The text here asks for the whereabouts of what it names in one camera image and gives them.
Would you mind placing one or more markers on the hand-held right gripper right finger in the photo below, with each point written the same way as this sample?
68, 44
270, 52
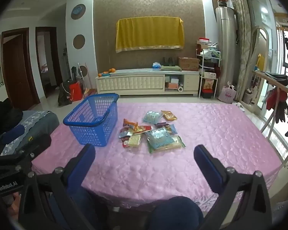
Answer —
207, 165

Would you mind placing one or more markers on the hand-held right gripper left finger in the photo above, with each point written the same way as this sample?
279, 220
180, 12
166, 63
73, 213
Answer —
86, 158

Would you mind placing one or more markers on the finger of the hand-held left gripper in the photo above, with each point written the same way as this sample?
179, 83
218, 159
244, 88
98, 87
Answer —
13, 134
36, 143

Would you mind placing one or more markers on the blue plastic basket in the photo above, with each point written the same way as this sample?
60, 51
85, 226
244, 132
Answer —
91, 134

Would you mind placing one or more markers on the clear cracker packet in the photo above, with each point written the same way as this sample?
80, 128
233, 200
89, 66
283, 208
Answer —
176, 145

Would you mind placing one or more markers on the small red white snack packet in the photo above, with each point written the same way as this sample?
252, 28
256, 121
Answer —
124, 145

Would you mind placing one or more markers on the clear nut snack packet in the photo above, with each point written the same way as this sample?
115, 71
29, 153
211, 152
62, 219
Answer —
124, 133

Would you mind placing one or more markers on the blue striped snack packet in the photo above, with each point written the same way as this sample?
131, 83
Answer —
173, 129

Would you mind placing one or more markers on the yellow cake packet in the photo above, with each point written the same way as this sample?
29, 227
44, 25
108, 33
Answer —
134, 140

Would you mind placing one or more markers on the green pastry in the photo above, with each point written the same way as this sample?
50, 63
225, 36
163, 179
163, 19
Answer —
159, 136

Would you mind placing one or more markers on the orange snack bar packet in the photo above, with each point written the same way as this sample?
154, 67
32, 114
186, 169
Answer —
130, 124

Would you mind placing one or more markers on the purple snack packet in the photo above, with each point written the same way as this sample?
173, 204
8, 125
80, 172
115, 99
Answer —
162, 125

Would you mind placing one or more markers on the small yellow orange snack packet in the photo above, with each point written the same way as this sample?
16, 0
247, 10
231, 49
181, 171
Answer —
169, 115

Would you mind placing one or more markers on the red yellow snack bag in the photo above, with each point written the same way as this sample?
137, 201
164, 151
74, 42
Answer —
142, 129

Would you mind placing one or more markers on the small light blue snack packet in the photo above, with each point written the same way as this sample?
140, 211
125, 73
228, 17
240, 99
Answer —
153, 117

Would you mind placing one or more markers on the person's left hand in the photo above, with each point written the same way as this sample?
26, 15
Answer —
15, 202

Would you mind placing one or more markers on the pink tablecloth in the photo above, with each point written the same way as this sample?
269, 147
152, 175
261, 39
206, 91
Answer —
206, 129

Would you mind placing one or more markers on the black bag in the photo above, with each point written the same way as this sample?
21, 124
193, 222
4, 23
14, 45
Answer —
63, 93

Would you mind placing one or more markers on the person's right leg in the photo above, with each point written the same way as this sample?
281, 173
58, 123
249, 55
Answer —
175, 213

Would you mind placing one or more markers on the white slipper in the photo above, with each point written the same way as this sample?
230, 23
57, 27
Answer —
242, 107
237, 104

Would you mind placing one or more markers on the brown wooden door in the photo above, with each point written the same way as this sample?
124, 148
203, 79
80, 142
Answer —
16, 67

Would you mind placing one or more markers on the broom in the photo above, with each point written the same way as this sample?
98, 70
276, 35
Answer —
88, 86

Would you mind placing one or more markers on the pink bag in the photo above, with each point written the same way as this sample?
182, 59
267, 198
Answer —
227, 94

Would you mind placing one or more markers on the grey small bin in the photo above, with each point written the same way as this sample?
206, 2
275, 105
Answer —
248, 97

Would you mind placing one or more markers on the black folded stand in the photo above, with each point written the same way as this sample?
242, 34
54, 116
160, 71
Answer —
73, 73

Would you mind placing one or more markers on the white paper roll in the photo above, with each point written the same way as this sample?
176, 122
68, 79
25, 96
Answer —
180, 89

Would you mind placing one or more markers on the orange printed snack bag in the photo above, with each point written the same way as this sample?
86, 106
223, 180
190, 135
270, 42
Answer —
208, 84

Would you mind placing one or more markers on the orange box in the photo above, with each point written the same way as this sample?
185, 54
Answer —
171, 85

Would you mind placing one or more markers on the white metal rack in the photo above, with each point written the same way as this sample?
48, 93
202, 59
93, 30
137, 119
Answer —
199, 76

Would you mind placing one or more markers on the cream television cabinet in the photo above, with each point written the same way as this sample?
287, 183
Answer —
134, 82

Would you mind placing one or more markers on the brown framed doorway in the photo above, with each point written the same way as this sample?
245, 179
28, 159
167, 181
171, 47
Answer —
54, 52

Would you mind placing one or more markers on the black hanging garment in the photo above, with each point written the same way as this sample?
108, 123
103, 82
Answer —
282, 112

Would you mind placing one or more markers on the pale blue box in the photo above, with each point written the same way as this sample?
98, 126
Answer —
174, 79

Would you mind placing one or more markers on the red garment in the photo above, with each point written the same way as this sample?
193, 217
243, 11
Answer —
273, 99

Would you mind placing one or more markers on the green folded cloth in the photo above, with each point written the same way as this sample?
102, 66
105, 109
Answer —
172, 68

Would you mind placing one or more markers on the brown cardboard box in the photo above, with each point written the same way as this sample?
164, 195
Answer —
189, 63

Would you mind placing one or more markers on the wooden clothes drying rack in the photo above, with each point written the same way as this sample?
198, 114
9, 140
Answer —
266, 76

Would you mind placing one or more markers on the black router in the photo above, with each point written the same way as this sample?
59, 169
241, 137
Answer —
169, 61

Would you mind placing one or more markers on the blue tissue box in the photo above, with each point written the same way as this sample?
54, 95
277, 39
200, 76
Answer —
156, 66

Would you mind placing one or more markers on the silver tower air conditioner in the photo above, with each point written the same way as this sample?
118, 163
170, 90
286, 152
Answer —
226, 52

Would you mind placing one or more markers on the red white box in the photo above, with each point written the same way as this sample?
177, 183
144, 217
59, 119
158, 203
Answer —
203, 41

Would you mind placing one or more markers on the arched standing mirror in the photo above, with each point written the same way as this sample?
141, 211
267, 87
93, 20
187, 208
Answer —
261, 52

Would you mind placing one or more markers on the patterned beige curtain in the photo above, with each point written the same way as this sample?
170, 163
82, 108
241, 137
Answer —
242, 40

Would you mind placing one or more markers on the yellow cloth cover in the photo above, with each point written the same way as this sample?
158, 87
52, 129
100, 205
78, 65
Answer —
148, 33

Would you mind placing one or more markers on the glass balcony door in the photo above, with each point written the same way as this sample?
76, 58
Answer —
264, 12

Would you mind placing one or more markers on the round brown wall plaque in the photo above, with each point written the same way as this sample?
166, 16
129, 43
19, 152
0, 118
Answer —
79, 42
84, 70

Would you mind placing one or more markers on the round wall clock plaque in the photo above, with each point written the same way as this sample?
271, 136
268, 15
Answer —
78, 11

